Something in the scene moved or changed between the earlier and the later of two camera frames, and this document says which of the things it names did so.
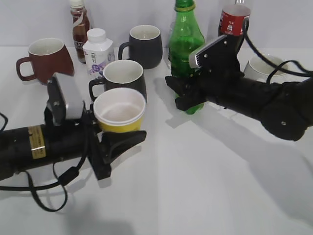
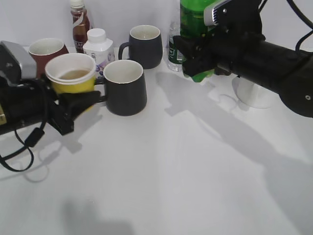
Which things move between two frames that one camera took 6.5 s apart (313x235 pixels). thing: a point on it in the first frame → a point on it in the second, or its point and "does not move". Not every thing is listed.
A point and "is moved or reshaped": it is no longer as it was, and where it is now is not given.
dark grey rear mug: x=145 y=46 does not move
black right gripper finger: x=187 y=103 → x=197 y=65
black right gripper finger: x=185 y=87 → x=189 y=49
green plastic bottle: x=187 y=35 is moved or reshaped
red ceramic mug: x=47 y=56 does not move
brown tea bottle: x=80 y=26 does not move
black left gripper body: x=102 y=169 → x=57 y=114
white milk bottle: x=98 y=52 does not move
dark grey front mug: x=121 y=74 does not move
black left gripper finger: x=113 y=143 → x=74 y=104
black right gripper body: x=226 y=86 → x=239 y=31
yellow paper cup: x=119 y=109 → x=71 y=73
